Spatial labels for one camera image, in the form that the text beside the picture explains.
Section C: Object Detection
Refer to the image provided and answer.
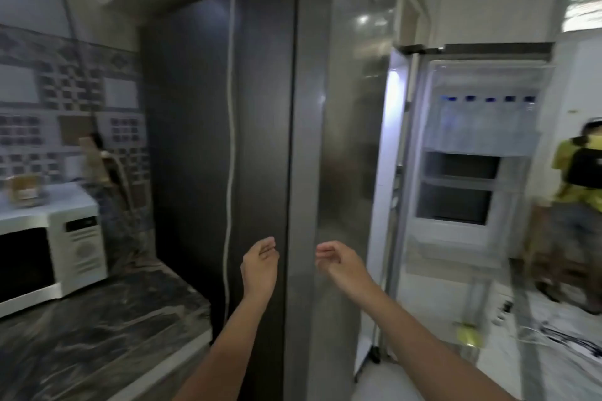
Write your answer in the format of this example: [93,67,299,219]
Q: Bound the person's left forearm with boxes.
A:
[174,296,267,401]

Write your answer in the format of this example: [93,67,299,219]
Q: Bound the black bag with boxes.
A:
[566,147,602,190]

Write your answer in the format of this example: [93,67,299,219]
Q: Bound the beige kitchen base cabinets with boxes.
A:
[110,335,222,401]

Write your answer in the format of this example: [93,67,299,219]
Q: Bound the white microwave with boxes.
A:
[0,182,109,320]

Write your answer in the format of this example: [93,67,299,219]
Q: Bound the person's left hand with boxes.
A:
[240,236,281,301]

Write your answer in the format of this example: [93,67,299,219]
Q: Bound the refrigerator door with display panel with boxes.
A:
[324,0,401,383]

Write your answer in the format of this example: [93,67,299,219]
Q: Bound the white microwave door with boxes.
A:
[0,215,63,320]

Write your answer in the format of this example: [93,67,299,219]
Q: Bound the person's right forearm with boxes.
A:
[352,281,516,401]

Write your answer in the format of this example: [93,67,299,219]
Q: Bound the stainless steel double-door fridge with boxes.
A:
[140,0,556,383]

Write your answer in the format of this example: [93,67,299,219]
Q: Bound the beige socket adapter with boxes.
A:
[77,132,123,190]

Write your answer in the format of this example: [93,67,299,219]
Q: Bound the clear refrigerator door bin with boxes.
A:
[430,61,551,101]
[406,226,507,274]
[423,130,539,157]

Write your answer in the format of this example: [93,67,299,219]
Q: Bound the person's right hand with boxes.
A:
[315,241,377,297]

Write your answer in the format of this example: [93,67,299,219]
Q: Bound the row of water bottles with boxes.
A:
[437,94,539,143]

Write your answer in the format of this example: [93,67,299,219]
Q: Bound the clear plastic container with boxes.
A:
[5,174,48,208]

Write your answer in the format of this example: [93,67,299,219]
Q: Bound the yellow floor cloth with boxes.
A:
[453,320,483,348]

